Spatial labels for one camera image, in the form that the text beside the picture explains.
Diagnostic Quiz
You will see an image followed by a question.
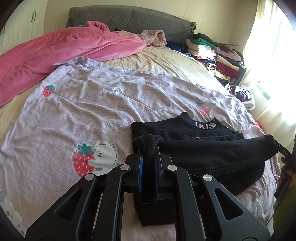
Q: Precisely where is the cream wardrobe with black handles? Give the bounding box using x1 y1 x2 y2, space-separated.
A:
1 0 48 54

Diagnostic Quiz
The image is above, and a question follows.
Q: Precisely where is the black sweatshirt with orange cuff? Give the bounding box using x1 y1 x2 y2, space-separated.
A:
131 111 279 227

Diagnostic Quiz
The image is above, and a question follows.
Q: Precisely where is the black bedside box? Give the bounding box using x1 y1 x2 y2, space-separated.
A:
233 64 247 85

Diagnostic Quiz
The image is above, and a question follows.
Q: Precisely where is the pink plush blanket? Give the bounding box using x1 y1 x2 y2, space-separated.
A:
1 21 146 105

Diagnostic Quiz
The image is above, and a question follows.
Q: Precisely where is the beige bed sheet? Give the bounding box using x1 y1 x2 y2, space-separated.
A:
1 47 223 140

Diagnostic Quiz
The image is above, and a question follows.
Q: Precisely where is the dusty pink fuzzy garment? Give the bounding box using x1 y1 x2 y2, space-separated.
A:
138 30 167 47

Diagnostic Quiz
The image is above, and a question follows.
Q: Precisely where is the lilac strawberry bear bedsheet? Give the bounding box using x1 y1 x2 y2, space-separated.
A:
0 56 282 241

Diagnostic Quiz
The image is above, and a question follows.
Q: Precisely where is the white bag of small clothes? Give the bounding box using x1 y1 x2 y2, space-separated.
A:
225 84 255 110

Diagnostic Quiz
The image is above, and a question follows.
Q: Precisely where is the grey quilted headboard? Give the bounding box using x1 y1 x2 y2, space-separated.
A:
66 4 196 44

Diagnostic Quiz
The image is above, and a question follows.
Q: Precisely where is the blue garment by headboard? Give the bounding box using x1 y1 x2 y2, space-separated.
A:
166 41 192 57

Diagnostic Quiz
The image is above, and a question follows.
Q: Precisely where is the stack of folded clothes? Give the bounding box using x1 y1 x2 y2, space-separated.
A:
186 33 244 86

